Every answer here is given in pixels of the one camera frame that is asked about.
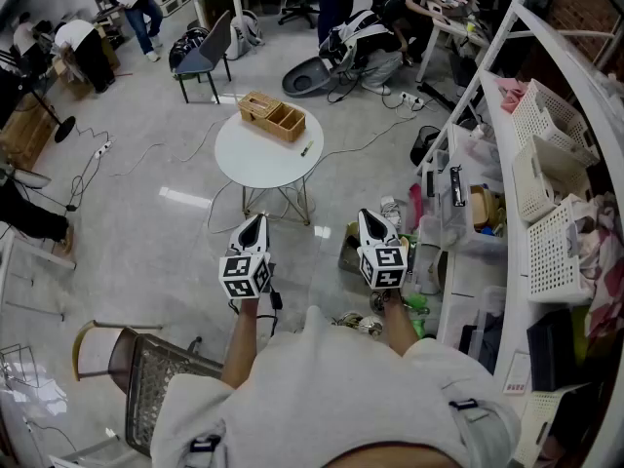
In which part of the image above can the white floor cable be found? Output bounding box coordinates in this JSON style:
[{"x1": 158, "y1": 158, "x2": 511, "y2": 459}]
[
  {"x1": 110, "y1": 113, "x2": 240, "y2": 178},
  {"x1": 315, "y1": 107, "x2": 420, "y2": 168}
]

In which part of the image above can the grey plastic seat shell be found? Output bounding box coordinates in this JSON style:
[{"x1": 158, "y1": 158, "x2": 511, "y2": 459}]
[{"x1": 281, "y1": 56, "x2": 333, "y2": 98}]

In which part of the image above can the black mesh bin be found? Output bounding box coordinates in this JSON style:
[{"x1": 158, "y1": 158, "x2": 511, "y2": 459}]
[{"x1": 409, "y1": 125, "x2": 443, "y2": 168}]

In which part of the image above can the pink plastic container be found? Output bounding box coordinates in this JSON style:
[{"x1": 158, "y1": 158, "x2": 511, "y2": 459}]
[{"x1": 407, "y1": 182, "x2": 423, "y2": 234}]

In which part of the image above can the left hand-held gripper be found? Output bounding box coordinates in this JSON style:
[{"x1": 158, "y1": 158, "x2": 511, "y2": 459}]
[{"x1": 218, "y1": 214, "x2": 272, "y2": 301}]

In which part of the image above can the person's left forearm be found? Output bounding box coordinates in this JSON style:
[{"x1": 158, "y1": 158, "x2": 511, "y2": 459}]
[{"x1": 219, "y1": 297, "x2": 262, "y2": 390}]

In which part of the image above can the white metal shelf unit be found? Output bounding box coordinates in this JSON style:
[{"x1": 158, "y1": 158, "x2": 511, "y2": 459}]
[{"x1": 413, "y1": 0, "x2": 624, "y2": 468}]

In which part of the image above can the wicker basket organizer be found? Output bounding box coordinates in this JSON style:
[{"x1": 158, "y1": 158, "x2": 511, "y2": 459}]
[{"x1": 237, "y1": 90, "x2": 307, "y2": 143}]

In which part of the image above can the wooden chair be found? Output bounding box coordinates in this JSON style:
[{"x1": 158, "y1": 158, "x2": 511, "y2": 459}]
[{"x1": 72, "y1": 319, "x2": 226, "y2": 458}]

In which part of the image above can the grey bucket seat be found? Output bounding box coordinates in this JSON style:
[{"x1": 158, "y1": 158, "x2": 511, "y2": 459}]
[{"x1": 12, "y1": 168, "x2": 53, "y2": 190}]

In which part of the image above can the wooden crate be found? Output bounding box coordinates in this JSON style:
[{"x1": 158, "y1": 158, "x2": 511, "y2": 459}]
[{"x1": 0, "y1": 93, "x2": 58, "y2": 170}]

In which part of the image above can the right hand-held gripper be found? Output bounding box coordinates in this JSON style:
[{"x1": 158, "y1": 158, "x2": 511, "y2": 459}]
[{"x1": 358, "y1": 208, "x2": 410, "y2": 291}]

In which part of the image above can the person's right forearm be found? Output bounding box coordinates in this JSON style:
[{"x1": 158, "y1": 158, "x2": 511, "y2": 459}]
[{"x1": 382, "y1": 288, "x2": 421, "y2": 358}]

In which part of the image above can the blue grey chair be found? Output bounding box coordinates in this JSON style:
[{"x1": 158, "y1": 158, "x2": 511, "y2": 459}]
[{"x1": 174, "y1": 10, "x2": 233, "y2": 104}]

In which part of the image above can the white perforated plastic basket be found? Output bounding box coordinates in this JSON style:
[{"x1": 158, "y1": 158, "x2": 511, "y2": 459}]
[
  {"x1": 514, "y1": 382, "x2": 589, "y2": 468},
  {"x1": 526, "y1": 195, "x2": 594, "y2": 304},
  {"x1": 511, "y1": 135, "x2": 594, "y2": 224},
  {"x1": 511, "y1": 78, "x2": 601, "y2": 166}
]

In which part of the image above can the pile of pink white cloth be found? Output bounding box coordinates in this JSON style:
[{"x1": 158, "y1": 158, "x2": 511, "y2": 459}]
[{"x1": 569, "y1": 192, "x2": 624, "y2": 336}]

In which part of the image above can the cardboard box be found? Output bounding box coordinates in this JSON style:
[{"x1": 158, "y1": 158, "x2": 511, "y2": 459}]
[{"x1": 51, "y1": 58, "x2": 95, "y2": 100}]

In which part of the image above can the black backpack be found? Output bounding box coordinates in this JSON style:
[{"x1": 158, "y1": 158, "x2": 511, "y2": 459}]
[{"x1": 169, "y1": 26, "x2": 211, "y2": 72}]

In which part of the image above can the thin wire frame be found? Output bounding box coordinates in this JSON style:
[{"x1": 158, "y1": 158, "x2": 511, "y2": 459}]
[{"x1": 0, "y1": 342, "x2": 41, "y2": 390}]

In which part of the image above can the round white side table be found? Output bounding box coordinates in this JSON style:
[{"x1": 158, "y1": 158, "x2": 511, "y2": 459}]
[{"x1": 214, "y1": 100, "x2": 326, "y2": 227}]

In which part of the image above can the black floor fan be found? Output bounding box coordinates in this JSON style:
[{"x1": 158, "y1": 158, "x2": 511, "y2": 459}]
[{"x1": 0, "y1": 51, "x2": 77, "y2": 144}]

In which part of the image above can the person's grey sweatshirt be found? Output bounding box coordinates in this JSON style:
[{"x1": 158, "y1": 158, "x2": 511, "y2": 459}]
[{"x1": 150, "y1": 304, "x2": 523, "y2": 468}]

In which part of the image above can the clear plastic storage box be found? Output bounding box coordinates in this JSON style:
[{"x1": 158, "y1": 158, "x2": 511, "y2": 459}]
[{"x1": 436, "y1": 151, "x2": 509, "y2": 258}]

